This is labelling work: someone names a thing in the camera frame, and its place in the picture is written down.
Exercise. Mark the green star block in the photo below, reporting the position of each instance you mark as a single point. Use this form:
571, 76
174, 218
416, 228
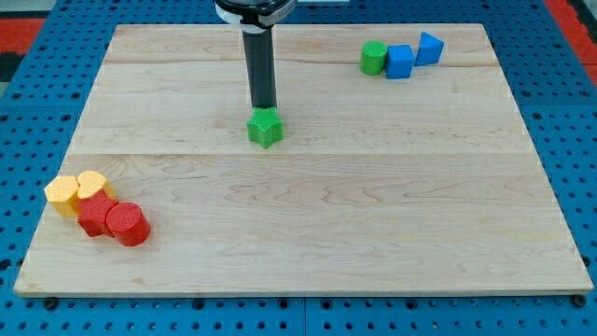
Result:
265, 127

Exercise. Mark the green cylinder block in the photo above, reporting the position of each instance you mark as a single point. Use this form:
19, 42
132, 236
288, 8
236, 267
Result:
372, 57

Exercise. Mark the yellow pentagon block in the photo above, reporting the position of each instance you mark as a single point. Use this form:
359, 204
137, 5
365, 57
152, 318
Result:
61, 194

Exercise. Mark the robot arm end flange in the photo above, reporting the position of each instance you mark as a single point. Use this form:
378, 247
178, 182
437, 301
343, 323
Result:
254, 16

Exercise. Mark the red cylinder block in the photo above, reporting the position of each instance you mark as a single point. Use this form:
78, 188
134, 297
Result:
128, 224

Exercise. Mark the yellow heart block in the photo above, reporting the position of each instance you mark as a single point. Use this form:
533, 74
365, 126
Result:
90, 182

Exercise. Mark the blue triangular prism block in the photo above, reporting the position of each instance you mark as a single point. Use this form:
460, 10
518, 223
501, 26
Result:
429, 51

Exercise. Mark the light wooden board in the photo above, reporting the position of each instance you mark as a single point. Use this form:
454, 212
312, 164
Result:
424, 186

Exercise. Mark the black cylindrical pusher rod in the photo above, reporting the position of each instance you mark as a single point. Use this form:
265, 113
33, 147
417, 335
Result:
259, 58

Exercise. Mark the blue cube block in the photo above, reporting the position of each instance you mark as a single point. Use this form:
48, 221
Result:
399, 62

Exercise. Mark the red star block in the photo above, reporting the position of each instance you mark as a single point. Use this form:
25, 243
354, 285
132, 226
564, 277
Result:
93, 214

